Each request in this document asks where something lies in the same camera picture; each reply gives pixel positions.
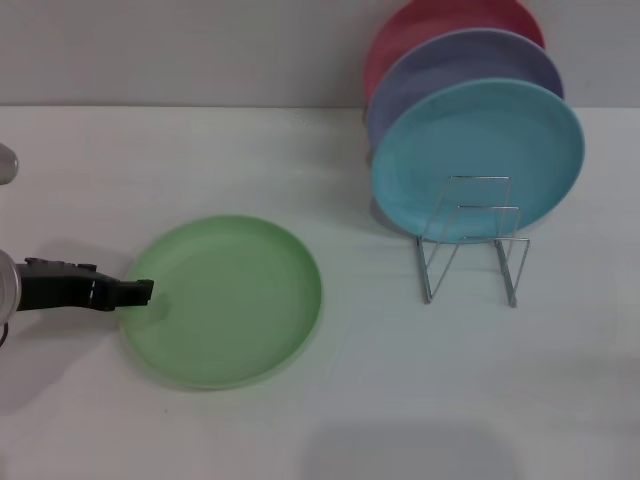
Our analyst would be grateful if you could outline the green round plate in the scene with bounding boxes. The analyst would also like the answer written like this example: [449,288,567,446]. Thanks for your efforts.
[119,214,325,393]

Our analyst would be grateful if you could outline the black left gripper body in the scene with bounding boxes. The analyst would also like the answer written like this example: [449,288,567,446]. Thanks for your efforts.
[14,256,101,313]

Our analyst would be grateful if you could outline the purple round plate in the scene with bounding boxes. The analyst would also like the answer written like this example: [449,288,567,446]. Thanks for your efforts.
[365,28,566,152]

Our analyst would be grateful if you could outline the light blue round plate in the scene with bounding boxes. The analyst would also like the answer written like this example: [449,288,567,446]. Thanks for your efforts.
[370,77,587,245]

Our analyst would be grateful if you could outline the silver wire plate rack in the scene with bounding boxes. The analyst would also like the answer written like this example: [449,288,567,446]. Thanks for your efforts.
[415,174,532,308]

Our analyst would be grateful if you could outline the red round plate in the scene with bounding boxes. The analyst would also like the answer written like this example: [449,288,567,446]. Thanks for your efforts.
[363,0,547,105]

